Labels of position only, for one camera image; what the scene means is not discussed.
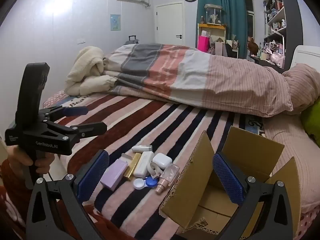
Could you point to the small grey packet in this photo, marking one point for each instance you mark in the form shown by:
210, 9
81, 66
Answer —
127, 158

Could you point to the white rectangular case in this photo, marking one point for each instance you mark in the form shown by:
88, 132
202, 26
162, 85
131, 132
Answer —
143, 163

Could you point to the dark suitcase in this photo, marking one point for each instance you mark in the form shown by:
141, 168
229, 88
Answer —
131, 40

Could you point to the brown plush toy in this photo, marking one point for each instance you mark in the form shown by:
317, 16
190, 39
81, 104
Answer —
252, 46

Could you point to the white door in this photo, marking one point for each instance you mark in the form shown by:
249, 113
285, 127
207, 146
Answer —
169, 22

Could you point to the cream blanket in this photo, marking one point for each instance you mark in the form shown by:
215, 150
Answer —
87, 67

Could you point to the yellow shelf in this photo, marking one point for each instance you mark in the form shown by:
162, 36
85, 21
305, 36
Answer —
212, 27

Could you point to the white earbuds case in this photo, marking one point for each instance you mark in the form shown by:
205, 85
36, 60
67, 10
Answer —
162, 160

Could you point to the brown cardboard box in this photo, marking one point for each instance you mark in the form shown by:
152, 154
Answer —
190, 180

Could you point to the white plastic clip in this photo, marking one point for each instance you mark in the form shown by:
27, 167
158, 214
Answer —
153, 170

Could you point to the white headboard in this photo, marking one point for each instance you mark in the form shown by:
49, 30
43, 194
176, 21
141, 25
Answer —
307, 55

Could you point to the patchwork striped quilt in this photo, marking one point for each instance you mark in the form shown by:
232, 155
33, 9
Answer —
175, 72

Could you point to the pink ribbed pillow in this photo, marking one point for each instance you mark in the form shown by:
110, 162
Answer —
305, 87

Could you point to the small white bottle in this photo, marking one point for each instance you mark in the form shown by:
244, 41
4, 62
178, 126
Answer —
142, 148

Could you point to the teal curtain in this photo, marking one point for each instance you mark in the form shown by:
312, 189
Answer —
232, 10

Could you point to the dark bookshelf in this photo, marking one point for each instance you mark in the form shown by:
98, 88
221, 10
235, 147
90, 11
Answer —
290, 17

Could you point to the purple box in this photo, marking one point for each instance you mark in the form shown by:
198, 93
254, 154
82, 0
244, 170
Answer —
115, 172

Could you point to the glass display case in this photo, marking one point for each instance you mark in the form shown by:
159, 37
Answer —
213, 15

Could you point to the blue white contact lens case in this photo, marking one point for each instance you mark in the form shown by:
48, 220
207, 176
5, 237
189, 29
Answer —
150, 182

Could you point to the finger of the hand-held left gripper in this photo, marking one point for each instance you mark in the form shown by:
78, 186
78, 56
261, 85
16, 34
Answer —
75, 110
92, 128

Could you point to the pink spray bottle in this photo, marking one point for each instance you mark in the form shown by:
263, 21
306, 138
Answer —
166, 176

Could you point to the pink gift bag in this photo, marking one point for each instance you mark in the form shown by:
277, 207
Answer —
203, 43

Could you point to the window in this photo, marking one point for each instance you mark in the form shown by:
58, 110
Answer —
250, 12

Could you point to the striped fleece blanket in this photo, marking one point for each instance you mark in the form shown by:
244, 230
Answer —
150, 120

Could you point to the green plush toy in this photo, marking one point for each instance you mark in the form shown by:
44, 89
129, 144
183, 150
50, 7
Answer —
312, 122

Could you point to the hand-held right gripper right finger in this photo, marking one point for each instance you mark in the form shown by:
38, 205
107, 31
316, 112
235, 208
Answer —
227, 180

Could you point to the person's left hand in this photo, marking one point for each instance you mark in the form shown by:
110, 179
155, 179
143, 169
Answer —
21, 156

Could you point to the small wall poster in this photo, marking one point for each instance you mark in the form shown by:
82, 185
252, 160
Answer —
115, 22

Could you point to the gold box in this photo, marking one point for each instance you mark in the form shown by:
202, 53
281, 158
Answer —
132, 166

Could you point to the pink ribbed bed sheet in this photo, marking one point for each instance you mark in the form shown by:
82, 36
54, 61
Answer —
287, 140

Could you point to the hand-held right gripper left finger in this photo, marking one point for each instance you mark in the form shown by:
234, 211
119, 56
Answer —
92, 177

